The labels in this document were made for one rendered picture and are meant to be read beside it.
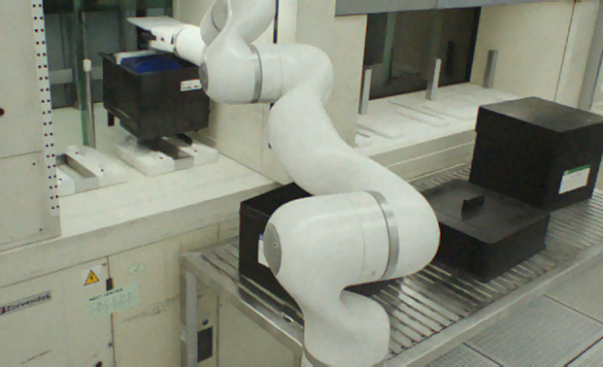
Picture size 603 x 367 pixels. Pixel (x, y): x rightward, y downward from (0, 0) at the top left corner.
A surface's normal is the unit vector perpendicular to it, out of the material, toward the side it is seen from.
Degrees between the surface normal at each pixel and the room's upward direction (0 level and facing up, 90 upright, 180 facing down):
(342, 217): 35
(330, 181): 104
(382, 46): 90
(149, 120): 95
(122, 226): 90
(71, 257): 90
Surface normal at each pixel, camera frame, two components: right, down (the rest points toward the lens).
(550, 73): -0.76, 0.21
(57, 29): 0.65, 0.32
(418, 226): 0.41, -0.18
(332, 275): 0.41, 0.42
